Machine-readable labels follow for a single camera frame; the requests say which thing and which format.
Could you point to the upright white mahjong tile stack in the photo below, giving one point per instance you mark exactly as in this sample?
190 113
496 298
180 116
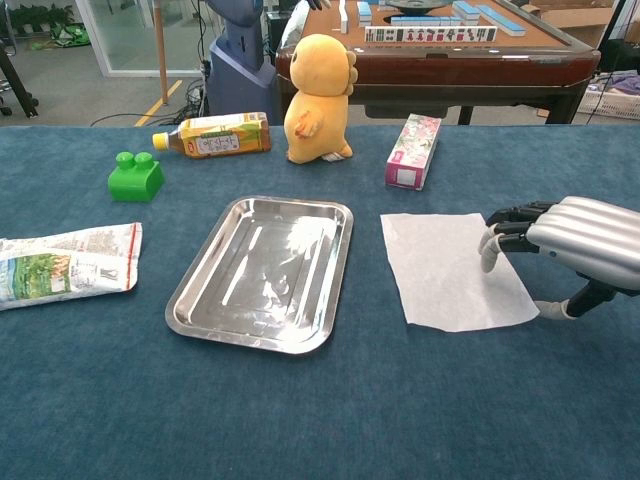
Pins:
343 15

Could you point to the green potted plants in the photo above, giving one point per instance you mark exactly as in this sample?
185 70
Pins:
40 15

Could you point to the white printed snack bag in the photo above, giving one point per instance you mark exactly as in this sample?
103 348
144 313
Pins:
65 265

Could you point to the silver metal tray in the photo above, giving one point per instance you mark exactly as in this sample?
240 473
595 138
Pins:
260 280

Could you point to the brown mahjong table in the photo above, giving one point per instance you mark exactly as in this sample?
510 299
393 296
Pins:
475 70

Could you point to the yellow plush chick toy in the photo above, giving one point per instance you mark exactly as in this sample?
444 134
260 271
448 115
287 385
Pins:
315 110

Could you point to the white paper sheet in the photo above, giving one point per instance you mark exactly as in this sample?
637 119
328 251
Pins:
440 270

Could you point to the face-up mahjong tile row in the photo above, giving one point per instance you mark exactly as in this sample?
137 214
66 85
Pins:
430 34

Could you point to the wooden pole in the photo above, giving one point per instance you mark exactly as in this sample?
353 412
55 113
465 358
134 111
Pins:
161 50

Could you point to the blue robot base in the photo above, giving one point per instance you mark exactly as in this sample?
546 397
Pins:
240 75

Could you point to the silver foil bag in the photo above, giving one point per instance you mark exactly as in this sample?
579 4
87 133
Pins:
295 22

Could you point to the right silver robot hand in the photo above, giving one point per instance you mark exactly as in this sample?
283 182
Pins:
590 235

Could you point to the green toy building block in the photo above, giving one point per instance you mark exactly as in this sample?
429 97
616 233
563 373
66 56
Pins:
135 182

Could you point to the pink floral carton box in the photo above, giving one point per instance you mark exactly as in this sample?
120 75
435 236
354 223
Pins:
415 150

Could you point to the white framed glass partition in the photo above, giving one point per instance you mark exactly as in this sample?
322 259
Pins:
125 50

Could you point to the black background robot hand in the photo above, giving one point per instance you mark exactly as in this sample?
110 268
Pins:
317 3

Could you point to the blue table mat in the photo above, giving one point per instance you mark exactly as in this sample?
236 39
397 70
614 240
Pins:
320 410

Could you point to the yellow-label tea bottle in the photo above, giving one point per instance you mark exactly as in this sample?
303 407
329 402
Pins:
220 137

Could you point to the purple cloth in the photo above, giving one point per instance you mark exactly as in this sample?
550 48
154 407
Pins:
627 84

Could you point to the white plastic basket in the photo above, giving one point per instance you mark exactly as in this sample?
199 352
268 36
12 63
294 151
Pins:
610 102

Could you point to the blue-backed mahjong tile wall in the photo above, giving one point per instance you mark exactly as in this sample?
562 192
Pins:
364 12
425 20
495 17

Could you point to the black wheeled stand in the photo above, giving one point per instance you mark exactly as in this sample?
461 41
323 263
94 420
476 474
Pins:
20 85

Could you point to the green bag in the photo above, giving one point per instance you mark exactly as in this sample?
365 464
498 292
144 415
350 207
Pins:
70 35

